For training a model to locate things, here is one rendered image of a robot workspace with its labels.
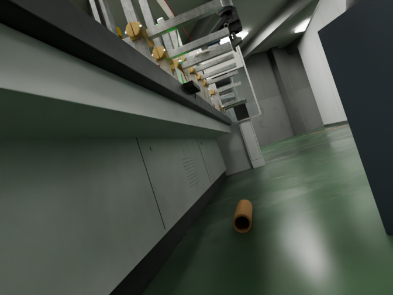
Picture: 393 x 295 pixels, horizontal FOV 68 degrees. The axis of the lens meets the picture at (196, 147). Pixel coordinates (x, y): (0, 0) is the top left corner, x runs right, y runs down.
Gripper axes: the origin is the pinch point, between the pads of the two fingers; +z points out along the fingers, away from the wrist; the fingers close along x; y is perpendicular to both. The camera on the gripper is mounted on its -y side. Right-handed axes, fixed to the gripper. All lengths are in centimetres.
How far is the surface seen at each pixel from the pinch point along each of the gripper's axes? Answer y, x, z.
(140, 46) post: -31, -56, 4
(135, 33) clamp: -30, -59, 0
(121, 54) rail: -27, -87, 18
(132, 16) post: -30, -56, -7
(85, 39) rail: -27, -102, 20
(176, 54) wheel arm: -24.3, -26.5, 0.6
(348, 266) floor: 8, -75, 83
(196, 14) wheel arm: -9, -52, 0
